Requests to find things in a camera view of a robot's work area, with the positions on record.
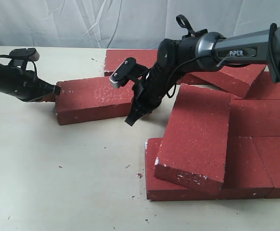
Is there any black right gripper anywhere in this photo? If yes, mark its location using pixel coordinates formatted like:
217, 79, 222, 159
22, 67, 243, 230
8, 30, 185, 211
125, 62, 176, 126

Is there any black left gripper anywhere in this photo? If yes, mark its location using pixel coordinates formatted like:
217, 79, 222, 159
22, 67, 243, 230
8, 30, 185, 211
0, 64, 60, 103

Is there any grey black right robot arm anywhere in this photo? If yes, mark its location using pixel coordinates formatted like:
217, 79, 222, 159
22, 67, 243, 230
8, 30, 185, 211
125, 23, 280, 126

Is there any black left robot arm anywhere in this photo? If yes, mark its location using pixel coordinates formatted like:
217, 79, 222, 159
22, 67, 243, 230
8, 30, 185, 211
0, 55, 61, 102

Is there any red base brick back left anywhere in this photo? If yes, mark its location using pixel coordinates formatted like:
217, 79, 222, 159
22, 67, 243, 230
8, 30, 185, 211
103, 49, 186, 85

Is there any red base brick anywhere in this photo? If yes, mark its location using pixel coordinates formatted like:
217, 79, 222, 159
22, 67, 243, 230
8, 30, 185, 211
253, 136, 280, 199
229, 100, 280, 137
103, 49, 186, 85
245, 71, 280, 100
145, 137, 274, 201

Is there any red base brick middle right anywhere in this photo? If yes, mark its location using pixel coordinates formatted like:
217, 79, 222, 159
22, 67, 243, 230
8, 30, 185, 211
229, 100, 280, 137

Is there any red base brick far right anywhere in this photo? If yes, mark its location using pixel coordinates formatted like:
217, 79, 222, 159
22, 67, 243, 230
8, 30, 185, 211
245, 71, 280, 100

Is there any red base brick front left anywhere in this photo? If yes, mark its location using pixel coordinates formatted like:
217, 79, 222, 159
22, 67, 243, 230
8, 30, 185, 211
145, 137, 274, 201

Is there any red base brick front right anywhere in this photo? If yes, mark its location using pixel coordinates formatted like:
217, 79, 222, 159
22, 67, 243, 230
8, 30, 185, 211
253, 136, 280, 199

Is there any white backdrop cloth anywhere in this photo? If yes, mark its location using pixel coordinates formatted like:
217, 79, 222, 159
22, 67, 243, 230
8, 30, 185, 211
0, 0, 280, 49

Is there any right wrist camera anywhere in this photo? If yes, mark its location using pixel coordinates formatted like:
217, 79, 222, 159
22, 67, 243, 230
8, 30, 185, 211
109, 57, 148, 89

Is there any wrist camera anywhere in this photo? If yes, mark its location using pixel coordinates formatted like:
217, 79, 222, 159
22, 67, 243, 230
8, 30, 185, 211
9, 48, 39, 62
109, 57, 148, 89

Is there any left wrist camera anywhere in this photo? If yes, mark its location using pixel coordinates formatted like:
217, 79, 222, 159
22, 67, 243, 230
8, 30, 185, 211
9, 48, 39, 62

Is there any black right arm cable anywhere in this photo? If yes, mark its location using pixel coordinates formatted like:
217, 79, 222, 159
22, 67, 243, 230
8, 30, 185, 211
176, 14, 208, 37

